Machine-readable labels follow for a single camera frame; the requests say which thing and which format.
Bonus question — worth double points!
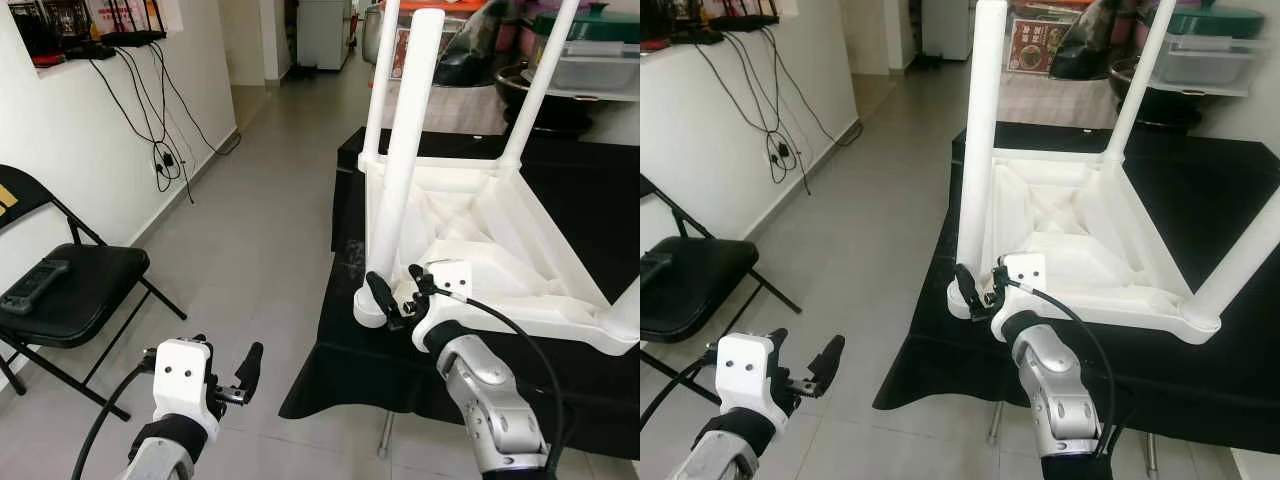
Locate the white tall cabinet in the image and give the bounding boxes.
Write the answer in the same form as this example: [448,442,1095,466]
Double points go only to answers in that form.
[920,0,977,62]
[296,0,357,72]

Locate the black round basin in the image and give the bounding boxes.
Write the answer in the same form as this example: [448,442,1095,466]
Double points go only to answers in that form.
[1110,55,1207,132]
[495,62,603,137]

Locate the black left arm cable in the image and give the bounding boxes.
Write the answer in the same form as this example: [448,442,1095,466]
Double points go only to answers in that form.
[70,348,161,480]
[640,354,723,427]

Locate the red printed box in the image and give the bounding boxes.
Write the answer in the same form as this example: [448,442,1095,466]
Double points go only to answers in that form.
[1005,15,1077,76]
[385,25,421,81]

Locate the black cable with adapter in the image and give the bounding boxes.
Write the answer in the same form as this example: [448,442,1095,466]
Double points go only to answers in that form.
[85,40,243,206]
[690,30,864,197]

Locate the black wifi router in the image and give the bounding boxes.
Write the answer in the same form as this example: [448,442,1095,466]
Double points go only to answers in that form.
[98,5,168,49]
[708,0,782,32]

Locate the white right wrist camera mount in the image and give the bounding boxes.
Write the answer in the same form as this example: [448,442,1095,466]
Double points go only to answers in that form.
[990,252,1049,337]
[410,258,474,339]

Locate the dark bag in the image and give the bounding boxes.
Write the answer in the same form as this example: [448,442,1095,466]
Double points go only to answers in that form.
[433,0,533,87]
[1048,0,1147,82]

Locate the black handheld controller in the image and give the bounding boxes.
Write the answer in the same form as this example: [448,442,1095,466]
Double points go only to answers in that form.
[0,258,72,317]

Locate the grey plastic storage box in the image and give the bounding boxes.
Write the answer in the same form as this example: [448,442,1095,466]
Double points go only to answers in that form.
[530,3,641,99]
[1150,3,1267,98]

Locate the black tablecloth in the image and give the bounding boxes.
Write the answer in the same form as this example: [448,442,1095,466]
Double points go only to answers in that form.
[278,125,641,463]
[872,122,1280,457]

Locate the white plastic children table top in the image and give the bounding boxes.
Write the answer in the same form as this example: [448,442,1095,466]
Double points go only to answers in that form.
[353,155,641,357]
[945,150,1224,347]

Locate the black folding chair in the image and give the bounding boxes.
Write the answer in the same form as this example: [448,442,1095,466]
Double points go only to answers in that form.
[640,175,804,407]
[0,165,189,422]

